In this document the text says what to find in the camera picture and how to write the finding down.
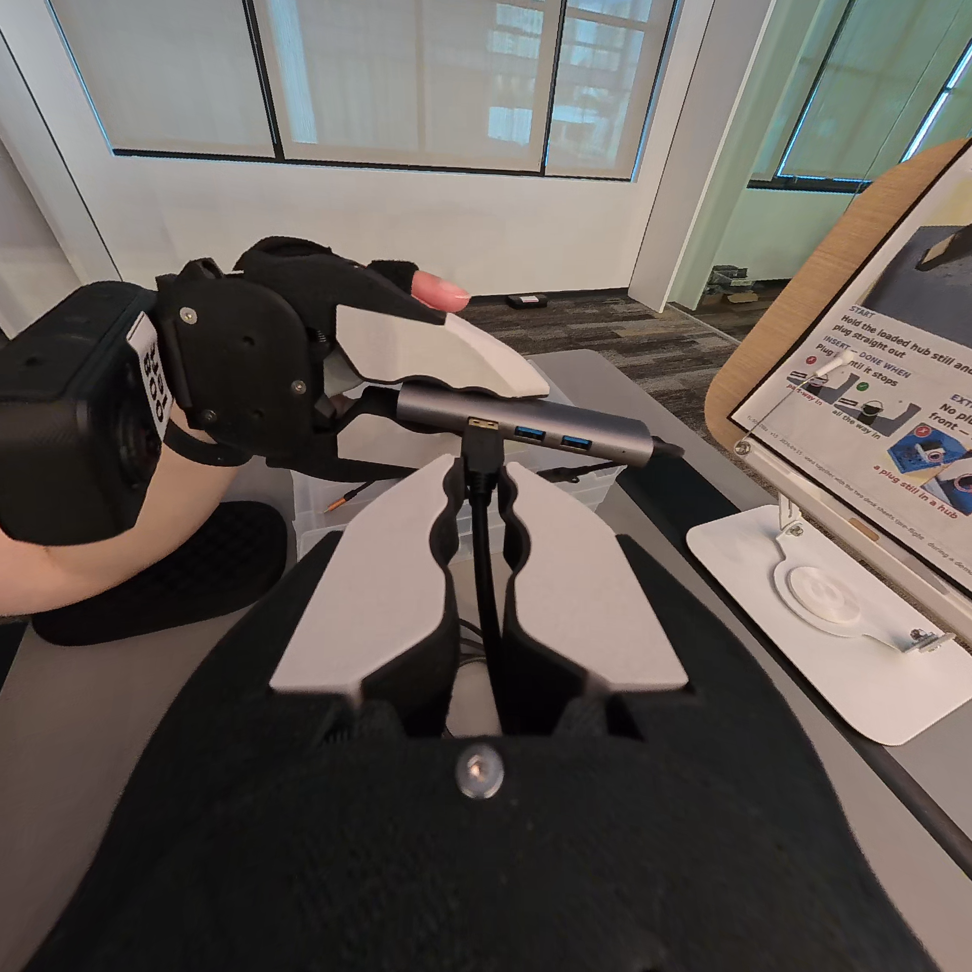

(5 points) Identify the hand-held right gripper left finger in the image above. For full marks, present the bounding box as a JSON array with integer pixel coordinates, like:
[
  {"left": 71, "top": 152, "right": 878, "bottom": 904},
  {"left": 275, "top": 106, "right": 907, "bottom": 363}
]
[{"left": 269, "top": 456, "right": 460, "bottom": 698}]

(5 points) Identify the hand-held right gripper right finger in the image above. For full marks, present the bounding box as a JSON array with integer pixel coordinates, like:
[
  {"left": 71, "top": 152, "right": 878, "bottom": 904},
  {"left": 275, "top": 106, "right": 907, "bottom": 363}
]
[{"left": 501, "top": 461, "right": 691, "bottom": 696}]

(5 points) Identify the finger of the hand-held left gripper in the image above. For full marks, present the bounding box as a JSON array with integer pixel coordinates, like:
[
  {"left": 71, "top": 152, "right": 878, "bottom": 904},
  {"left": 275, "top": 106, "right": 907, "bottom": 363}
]
[
  {"left": 334, "top": 304, "right": 551, "bottom": 401},
  {"left": 334, "top": 421, "right": 457, "bottom": 481}
]

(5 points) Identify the grey metal usb hub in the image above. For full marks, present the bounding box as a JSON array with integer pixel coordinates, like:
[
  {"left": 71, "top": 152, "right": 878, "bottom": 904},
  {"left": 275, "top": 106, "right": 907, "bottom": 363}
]
[{"left": 395, "top": 382, "right": 656, "bottom": 466}]

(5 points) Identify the clear plastic bin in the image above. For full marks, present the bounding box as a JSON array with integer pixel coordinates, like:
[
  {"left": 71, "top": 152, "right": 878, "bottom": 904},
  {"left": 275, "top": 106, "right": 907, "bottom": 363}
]
[{"left": 289, "top": 357, "right": 627, "bottom": 563}]

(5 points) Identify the gold plug usb cable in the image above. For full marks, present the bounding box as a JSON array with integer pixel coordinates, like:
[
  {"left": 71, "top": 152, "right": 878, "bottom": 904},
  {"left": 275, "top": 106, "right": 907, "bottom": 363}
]
[{"left": 463, "top": 416, "right": 506, "bottom": 739}]

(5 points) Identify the person's left forearm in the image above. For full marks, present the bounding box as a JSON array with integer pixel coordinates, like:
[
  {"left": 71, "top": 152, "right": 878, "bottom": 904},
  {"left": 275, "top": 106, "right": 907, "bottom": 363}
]
[{"left": 0, "top": 448, "right": 255, "bottom": 620}]

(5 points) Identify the person's left hand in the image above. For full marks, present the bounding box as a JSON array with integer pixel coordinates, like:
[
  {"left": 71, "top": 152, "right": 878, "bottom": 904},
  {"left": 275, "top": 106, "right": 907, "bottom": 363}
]
[{"left": 412, "top": 271, "right": 470, "bottom": 314}]

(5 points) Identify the dark desk mat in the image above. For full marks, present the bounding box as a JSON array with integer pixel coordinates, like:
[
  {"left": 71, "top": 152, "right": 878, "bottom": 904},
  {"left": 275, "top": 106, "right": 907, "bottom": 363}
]
[{"left": 615, "top": 459, "right": 741, "bottom": 521}]

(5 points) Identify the white stand base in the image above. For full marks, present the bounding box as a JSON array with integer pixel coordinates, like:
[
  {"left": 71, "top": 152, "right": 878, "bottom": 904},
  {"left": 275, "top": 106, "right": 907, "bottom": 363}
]
[{"left": 685, "top": 505, "right": 958, "bottom": 747}]

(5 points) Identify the black mesh wrist pad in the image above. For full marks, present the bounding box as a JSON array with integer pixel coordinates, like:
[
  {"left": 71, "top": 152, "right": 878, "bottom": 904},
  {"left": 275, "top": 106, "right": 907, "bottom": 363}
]
[{"left": 30, "top": 501, "right": 288, "bottom": 646}]

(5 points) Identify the large glass window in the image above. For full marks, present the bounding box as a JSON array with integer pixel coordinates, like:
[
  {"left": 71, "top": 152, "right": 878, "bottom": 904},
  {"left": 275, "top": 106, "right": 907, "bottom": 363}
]
[{"left": 46, "top": 0, "right": 677, "bottom": 183}]

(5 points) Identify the wooden sheet board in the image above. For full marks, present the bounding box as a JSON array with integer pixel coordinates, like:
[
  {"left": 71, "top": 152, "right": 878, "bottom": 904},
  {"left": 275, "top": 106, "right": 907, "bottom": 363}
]
[{"left": 705, "top": 137, "right": 972, "bottom": 457}]

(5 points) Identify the printed instruction sheet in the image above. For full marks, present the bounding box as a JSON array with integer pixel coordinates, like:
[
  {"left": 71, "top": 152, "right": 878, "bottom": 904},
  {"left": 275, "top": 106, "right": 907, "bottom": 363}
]
[{"left": 729, "top": 140, "right": 972, "bottom": 597}]

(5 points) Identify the black wrist strap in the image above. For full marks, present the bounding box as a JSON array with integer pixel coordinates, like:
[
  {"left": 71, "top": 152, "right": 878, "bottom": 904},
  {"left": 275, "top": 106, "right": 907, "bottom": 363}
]
[{"left": 163, "top": 418, "right": 253, "bottom": 468}]

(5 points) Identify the wire sheet clip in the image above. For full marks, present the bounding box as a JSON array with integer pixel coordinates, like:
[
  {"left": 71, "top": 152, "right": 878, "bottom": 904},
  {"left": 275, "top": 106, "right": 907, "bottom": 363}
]
[{"left": 735, "top": 349, "right": 855, "bottom": 455}]

